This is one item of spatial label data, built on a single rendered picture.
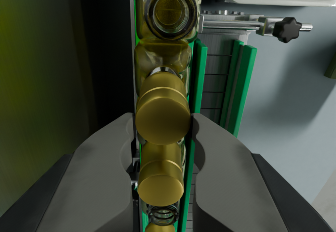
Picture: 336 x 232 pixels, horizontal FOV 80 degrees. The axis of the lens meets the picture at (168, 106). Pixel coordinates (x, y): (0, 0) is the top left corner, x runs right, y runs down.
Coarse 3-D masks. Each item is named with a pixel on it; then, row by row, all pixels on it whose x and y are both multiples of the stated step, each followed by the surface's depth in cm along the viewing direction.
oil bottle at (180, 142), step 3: (138, 99) 22; (138, 135) 22; (138, 138) 22; (141, 138) 21; (183, 138) 22; (141, 141) 22; (144, 141) 21; (180, 141) 22; (183, 141) 22; (141, 144) 22; (180, 144) 22
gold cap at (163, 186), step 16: (144, 144) 18; (176, 144) 18; (144, 160) 16; (160, 160) 15; (176, 160) 16; (144, 176) 14; (160, 176) 14; (176, 176) 14; (144, 192) 14; (160, 192) 15; (176, 192) 15
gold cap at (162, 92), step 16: (160, 80) 13; (176, 80) 14; (144, 96) 12; (160, 96) 11; (176, 96) 12; (144, 112) 12; (160, 112) 12; (176, 112) 12; (144, 128) 12; (160, 128) 12; (176, 128) 12; (160, 144) 13
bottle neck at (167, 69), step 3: (162, 66) 17; (153, 69) 17; (156, 69) 17; (159, 69) 17; (162, 69) 17; (165, 69) 17; (168, 69) 17; (171, 69) 17; (150, 72) 17; (153, 72) 17; (156, 72) 16; (171, 72) 17; (174, 72) 17; (177, 75) 17
